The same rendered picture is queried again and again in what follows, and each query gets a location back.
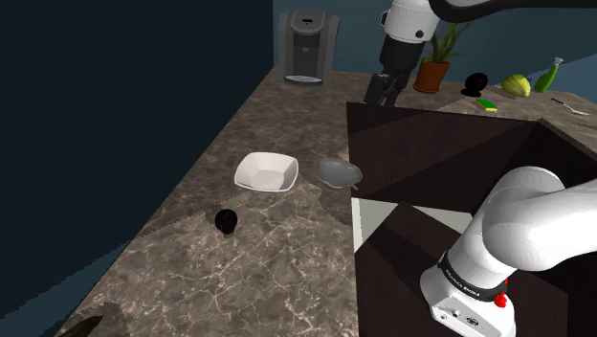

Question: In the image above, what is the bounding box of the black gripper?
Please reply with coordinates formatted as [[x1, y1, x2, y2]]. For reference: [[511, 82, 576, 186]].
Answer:
[[363, 34, 425, 109]]

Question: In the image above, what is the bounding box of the potted plant in terracotta pot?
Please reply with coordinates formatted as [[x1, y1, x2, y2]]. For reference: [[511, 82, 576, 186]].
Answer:
[[412, 20, 474, 95]]

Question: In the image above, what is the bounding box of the dark maroon robot stand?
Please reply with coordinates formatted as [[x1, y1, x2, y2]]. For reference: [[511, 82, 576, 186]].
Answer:
[[345, 101, 597, 337]]

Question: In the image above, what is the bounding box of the grey coffee machine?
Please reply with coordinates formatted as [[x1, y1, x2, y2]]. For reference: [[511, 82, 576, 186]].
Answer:
[[277, 10, 342, 88]]

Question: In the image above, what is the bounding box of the grey bowl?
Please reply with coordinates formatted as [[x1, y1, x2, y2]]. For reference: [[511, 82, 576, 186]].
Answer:
[[316, 156, 365, 191]]

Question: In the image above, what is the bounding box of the black round webcam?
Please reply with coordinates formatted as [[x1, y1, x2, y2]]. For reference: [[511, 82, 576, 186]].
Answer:
[[459, 71, 490, 99]]

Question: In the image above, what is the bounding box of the yellow-green squash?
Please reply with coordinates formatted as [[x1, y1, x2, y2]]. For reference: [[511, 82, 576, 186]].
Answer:
[[500, 74, 532, 99]]

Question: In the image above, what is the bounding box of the white square bowl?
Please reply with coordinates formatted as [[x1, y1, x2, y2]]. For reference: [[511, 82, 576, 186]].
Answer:
[[233, 151, 300, 193]]

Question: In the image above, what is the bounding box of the green spray bottle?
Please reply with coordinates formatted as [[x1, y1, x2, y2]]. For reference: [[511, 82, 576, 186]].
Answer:
[[533, 56, 564, 94]]

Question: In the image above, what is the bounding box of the silver knife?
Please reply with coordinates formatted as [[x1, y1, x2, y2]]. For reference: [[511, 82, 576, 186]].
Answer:
[[549, 96, 591, 117]]

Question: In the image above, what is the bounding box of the black round object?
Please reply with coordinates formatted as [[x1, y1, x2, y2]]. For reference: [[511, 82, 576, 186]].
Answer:
[[213, 208, 240, 237]]

